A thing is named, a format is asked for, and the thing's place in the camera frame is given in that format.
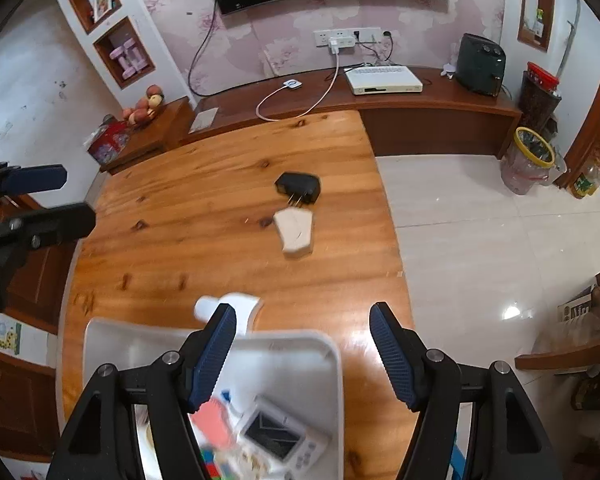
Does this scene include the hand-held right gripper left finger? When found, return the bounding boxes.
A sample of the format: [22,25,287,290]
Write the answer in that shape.
[47,304,238,480]

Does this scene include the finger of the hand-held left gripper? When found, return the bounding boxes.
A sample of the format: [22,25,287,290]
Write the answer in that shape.
[0,201,97,252]
[0,162,68,207]

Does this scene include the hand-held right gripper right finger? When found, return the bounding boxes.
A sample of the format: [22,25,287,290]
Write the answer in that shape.
[369,302,563,480]

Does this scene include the white plastic piece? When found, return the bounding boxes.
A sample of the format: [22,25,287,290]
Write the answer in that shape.
[194,291,265,336]

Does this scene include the white plastic bin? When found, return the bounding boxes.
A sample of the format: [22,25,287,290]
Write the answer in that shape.
[82,316,343,480]

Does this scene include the white handheld electronic device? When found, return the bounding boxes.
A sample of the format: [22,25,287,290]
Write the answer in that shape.
[235,395,331,473]

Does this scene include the multicoloured puzzle cube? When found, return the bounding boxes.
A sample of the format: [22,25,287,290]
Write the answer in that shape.
[200,442,241,480]

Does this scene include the beige power adapter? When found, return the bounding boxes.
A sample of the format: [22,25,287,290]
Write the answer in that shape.
[272,207,314,260]

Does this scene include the black power adapter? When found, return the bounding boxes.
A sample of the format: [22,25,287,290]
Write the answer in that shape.
[274,172,322,208]

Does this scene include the red printed box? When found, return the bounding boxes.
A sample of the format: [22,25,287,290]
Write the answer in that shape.
[84,121,133,166]

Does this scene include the small wooden side cabinet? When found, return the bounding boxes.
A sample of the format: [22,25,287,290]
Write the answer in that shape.
[100,97,196,176]

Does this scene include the pile of apples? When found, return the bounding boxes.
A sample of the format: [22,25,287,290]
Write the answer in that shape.
[122,85,165,126]

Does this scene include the pair of pink dumbbells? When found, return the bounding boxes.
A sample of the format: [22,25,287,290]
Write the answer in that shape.
[109,40,148,81]

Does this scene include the low wooden shelf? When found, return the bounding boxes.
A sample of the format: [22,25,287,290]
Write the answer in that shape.
[515,335,600,373]

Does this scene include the white card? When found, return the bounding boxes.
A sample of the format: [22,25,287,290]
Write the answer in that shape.
[187,108,220,134]

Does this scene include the yellow-rimmed trash bin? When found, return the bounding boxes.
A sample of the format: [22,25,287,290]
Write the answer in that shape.
[500,126,557,196]

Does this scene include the long wooden television cabinet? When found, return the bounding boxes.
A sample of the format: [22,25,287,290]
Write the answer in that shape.
[180,66,523,161]

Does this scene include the yellow oil bottle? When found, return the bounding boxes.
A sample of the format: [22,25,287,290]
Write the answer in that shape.
[570,160,600,200]

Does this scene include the white set-top box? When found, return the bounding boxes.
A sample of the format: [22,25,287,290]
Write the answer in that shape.
[344,64,425,97]

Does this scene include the red-lidded dark jar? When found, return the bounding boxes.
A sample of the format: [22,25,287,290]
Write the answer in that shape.
[521,62,563,133]

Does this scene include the black countertop appliance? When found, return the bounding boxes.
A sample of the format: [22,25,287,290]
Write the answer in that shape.
[456,33,507,98]

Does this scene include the long grey sword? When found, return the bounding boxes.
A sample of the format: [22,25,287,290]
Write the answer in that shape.
[555,0,583,78]

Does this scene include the black television cable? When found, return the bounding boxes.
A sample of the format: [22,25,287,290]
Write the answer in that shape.
[189,0,218,97]

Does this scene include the white charging cable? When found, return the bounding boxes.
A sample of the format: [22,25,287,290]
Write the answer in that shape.
[256,52,341,122]

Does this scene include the white wall socket strip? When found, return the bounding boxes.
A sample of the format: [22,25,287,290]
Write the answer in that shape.
[314,27,382,48]

